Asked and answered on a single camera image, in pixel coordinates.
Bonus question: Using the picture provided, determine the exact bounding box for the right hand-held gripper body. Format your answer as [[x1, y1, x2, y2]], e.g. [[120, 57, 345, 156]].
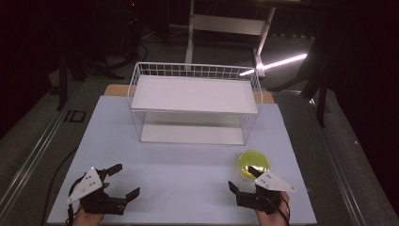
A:
[[236, 170, 297, 212]]

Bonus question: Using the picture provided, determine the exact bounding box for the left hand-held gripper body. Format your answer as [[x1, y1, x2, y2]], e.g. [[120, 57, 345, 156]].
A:
[[67, 167, 128, 217]]

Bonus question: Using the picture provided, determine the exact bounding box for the yellow-green plastic bowl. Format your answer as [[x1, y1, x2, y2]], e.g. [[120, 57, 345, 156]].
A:
[[237, 150, 271, 181]]

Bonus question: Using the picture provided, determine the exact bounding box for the white wire shelf rack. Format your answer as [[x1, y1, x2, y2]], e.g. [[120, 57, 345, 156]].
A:
[[127, 61, 264, 147]]

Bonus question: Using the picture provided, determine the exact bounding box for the person's left hand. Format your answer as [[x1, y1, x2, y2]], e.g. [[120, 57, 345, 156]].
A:
[[72, 207, 105, 226]]

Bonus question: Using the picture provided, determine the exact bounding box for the person's right hand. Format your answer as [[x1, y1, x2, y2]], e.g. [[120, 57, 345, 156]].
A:
[[255, 191, 292, 226]]

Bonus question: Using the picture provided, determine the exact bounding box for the pale blue table mat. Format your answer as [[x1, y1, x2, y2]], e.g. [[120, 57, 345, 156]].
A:
[[46, 95, 318, 226]]

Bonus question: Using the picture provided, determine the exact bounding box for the black stand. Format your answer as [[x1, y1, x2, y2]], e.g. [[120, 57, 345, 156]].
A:
[[300, 46, 335, 128]]

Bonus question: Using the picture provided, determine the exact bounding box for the bright light strip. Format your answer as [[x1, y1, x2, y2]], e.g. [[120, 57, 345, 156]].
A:
[[239, 53, 309, 77]]

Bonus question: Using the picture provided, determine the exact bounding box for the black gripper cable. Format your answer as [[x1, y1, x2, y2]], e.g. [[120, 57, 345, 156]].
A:
[[65, 180, 79, 226], [263, 192, 292, 226]]

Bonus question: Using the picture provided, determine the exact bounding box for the black floor cable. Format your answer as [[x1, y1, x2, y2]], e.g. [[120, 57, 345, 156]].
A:
[[40, 145, 80, 226]]

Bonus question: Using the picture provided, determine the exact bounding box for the metal floor rail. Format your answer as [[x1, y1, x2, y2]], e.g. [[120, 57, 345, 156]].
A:
[[0, 82, 83, 218], [309, 97, 399, 226]]

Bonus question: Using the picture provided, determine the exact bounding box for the bundle of dark cables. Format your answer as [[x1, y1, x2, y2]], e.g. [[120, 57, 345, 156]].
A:
[[120, 0, 150, 69]]

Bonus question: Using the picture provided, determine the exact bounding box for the white metal stand frame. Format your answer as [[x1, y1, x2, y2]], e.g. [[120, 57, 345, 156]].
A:
[[184, 0, 278, 78]]

